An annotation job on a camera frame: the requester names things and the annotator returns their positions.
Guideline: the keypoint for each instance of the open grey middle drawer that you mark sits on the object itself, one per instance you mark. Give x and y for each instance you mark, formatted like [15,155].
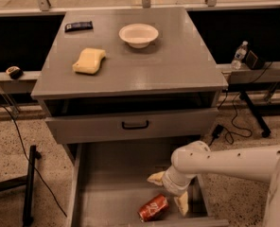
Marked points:
[110,185]

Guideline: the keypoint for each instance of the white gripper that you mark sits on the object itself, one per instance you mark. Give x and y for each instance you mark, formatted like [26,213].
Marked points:
[172,184]

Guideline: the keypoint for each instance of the small black box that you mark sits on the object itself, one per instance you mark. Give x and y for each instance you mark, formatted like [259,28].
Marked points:
[253,61]

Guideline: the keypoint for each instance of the clear water bottle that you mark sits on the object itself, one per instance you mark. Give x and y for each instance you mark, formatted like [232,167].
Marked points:
[239,55]

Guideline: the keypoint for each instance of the black metal stand left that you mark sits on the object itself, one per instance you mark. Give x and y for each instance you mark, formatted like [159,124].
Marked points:
[28,182]

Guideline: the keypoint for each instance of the yellow sponge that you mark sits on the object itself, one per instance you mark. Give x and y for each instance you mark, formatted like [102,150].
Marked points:
[89,61]

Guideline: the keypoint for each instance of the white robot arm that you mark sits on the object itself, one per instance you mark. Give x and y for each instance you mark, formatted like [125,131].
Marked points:
[257,164]

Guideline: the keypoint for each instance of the closed grey top drawer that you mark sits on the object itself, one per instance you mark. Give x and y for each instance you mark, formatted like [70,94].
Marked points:
[107,127]

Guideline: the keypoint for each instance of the black power adapter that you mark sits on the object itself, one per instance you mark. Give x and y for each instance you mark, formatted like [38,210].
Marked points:
[217,131]

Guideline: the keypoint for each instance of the black tape measure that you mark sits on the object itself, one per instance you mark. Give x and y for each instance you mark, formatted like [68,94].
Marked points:
[14,72]

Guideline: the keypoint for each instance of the black drawer handle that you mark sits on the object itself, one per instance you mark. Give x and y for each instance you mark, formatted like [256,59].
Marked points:
[134,126]

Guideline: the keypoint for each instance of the grey drawer cabinet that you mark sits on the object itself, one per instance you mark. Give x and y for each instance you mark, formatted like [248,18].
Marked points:
[175,72]

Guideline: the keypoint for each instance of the white paper bowl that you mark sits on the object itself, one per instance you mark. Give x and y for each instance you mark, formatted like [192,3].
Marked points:
[138,35]

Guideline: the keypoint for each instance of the red coke can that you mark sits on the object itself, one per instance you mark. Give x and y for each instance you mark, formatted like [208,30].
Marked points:
[153,208]

